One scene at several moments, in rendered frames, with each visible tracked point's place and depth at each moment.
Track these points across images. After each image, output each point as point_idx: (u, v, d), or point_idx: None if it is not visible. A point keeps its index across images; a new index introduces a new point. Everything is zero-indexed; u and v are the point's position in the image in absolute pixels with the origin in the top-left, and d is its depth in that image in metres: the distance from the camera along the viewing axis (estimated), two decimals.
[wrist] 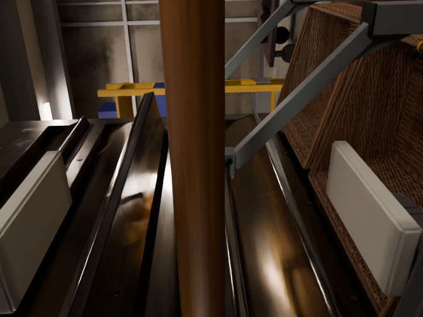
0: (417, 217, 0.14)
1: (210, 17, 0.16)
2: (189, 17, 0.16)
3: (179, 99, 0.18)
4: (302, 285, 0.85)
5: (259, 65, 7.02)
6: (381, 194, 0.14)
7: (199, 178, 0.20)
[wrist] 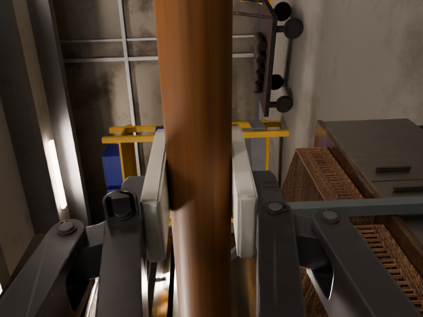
0: (270, 190, 0.16)
1: (216, 34, 0.14)
2: (191, 34, 0.14)
3: (179, 127, 0.15)
4: None
5: (255, 97, 7.28)
6: (240, 169, 0.16)
7: (203, 215, 0.17)
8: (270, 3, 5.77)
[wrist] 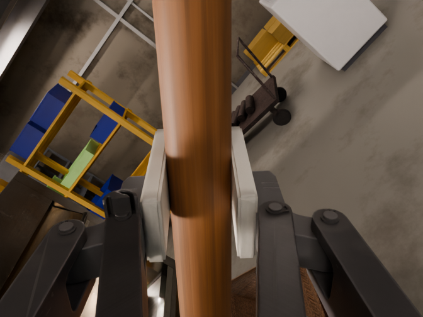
0: (270, 190, 0.16)
1: (214, 38, 0.14)
2: (190, 39, 0.14)
3: (179, 131, 0.16)
4: None
5: None
6: (240, 170, 0.16)
7: (202, 217, 0.17)
8: (266, 75, 6.28)
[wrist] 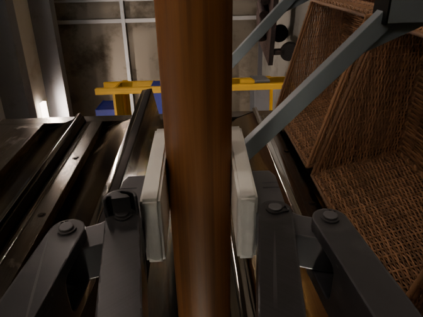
0: (270, 190, 0.16)
1: (216, 37, 0.14)
2: (191, 38, 0.14)
3: (179, 130, 0.16)
4: (306, 288, 0.81)
5: (258, 63, 6.98)
6: (239, 170, 0.16)
7: (202, 217, 0.17)
8: None
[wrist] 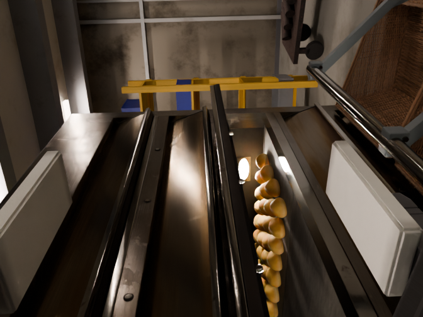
0: (417, 217, 0.14)
1: None
2: None
3: None
4: None
5: (275, 63, 7.04)
6: (381, 194, 0.14)
7: None
8: None
